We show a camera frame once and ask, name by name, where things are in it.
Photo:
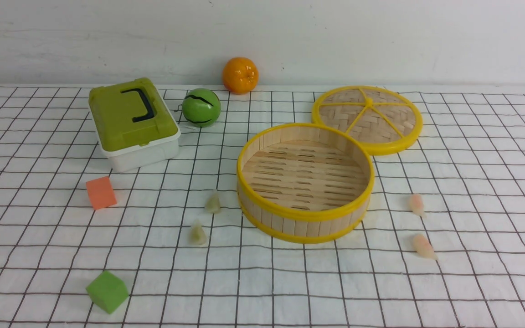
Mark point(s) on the green dumpling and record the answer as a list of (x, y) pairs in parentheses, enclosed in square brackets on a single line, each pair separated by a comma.
[(197, 236), (213, 204)]

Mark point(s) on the pink dumpling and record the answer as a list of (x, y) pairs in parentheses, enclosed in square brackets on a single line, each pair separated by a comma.
[(423, 247), (417, 206)]

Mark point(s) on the bamboo steamer tray yellow rim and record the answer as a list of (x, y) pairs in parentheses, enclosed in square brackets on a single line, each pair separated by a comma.
[(304, 183)]

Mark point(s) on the bamboo steamer lid yellow rim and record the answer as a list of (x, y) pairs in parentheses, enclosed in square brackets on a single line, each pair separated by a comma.
[(382, 121)]

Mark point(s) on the green striped toy ball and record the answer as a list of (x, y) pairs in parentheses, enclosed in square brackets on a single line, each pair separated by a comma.
[(201, 107)]

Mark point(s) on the orange toy fruit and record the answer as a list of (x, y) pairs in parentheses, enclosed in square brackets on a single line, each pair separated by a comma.
[(240, 75)]

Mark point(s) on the green lid storage box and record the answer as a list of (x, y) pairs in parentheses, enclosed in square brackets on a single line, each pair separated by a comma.
[(133, 124)]

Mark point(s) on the orange foam cube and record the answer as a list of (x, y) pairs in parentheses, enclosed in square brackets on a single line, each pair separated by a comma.
[(101, 193)]

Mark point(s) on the green foam cube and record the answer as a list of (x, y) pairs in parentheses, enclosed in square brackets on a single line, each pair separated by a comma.
[(107, 291)]

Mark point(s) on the white grid tablecloth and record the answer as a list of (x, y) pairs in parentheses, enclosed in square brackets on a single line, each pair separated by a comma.
[(468, 166)]

